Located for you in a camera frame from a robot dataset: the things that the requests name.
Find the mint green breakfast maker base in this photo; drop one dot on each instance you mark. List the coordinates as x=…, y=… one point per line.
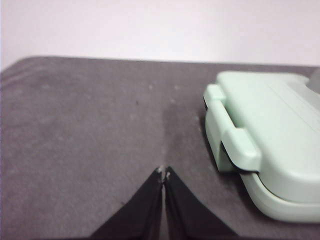
x=287, y=212

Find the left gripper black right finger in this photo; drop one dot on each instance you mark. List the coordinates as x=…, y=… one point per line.
x=190, y=215

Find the mint green griddle cover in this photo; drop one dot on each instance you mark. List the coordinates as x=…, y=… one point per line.
x=275, y=125

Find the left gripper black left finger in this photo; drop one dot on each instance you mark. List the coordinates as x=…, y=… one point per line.
x=135, y=215

